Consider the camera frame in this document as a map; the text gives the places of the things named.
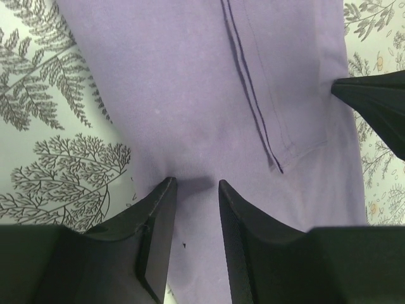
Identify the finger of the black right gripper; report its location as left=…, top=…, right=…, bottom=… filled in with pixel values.
left=331, top=70, right=404, bottom=160

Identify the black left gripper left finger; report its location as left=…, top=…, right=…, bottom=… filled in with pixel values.
left=1, top=177, right=177, bottom=303

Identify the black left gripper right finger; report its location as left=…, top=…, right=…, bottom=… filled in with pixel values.
left=219, top=180, right=404, bottom=303

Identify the purple t shirt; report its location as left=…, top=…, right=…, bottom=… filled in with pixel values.
left=58, top=1, right=366, bottom=303

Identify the floral patterned table mat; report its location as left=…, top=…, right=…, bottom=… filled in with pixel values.
left=1, top=1, right=404, bottom=231

